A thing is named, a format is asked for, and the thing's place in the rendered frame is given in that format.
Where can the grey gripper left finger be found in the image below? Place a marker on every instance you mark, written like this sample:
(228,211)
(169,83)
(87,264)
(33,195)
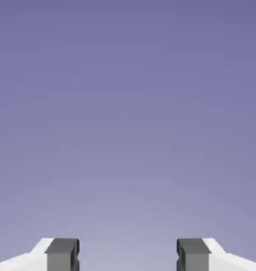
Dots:
(58,256)

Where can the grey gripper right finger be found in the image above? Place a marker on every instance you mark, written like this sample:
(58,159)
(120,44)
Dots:
(195,256)

